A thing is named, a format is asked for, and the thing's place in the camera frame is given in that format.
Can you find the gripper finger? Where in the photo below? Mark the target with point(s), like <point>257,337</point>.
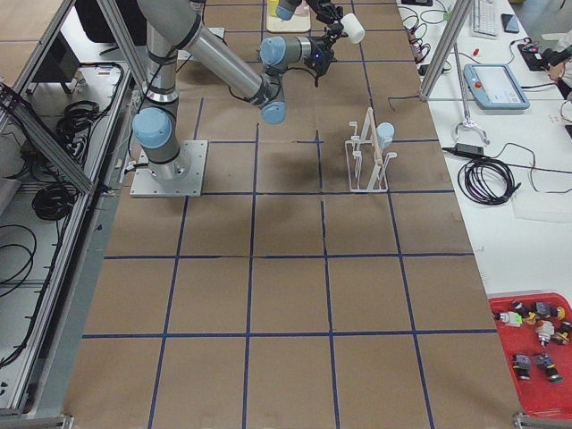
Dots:
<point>318,75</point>

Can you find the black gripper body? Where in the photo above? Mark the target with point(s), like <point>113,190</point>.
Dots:
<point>324,10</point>
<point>320,46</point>

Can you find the cream white cup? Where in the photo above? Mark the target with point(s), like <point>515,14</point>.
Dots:
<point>353,28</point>

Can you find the light blue cup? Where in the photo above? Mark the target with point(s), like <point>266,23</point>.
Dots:
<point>385,133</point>

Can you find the cream plastic tray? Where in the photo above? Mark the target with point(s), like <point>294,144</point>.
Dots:
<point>300,22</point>

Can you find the white keyboard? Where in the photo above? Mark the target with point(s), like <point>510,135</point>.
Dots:
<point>484,19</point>

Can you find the black power adapter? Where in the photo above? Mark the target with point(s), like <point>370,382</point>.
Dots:
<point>468,151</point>

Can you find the blue teach pendant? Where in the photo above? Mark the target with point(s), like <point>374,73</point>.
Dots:
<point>494,87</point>

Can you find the black smartphone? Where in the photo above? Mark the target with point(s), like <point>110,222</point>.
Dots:
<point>509,23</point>

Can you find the red parts tray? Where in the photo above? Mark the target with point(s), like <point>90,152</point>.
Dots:
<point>535,333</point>

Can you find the white wire cup rack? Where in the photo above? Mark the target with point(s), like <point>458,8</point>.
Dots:
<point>367,164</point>

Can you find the aluminium frame post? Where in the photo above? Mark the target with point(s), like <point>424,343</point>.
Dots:
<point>460,11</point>

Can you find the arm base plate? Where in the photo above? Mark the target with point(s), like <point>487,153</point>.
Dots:
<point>183,176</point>

